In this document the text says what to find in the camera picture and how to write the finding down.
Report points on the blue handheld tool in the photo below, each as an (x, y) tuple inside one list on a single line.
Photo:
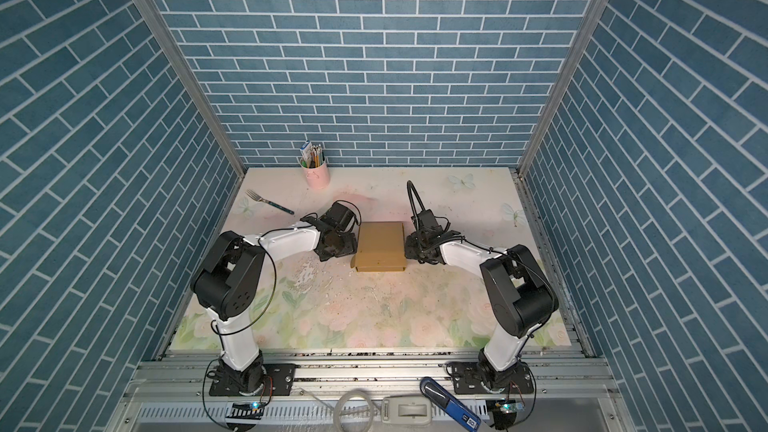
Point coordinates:
[(446, 402)]

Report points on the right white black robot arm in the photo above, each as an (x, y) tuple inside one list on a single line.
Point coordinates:
[(522, 299)]

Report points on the grey white plastic device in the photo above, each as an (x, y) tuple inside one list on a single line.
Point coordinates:
[(410, 410)]

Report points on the metal fork teal handle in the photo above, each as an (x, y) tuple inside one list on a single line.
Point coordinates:
[(260, 199)]

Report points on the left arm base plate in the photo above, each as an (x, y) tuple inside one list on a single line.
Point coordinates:
[(282, 379)]

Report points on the pens in bucket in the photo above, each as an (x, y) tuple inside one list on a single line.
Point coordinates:
[(311, 155)]

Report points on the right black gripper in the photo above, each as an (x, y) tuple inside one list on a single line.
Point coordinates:
[(410, 240)]

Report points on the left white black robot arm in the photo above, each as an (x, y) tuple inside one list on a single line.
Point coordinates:
[(228, 280)]

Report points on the pink pen holder bucket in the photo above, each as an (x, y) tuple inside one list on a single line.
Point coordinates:
[(317, 178)]

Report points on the brown cardboard box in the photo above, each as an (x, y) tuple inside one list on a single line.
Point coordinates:
[(380, 248)]

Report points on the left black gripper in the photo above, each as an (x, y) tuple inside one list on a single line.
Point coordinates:
[(351, 246)]

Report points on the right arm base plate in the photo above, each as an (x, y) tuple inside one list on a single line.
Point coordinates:
[(477, 378)]

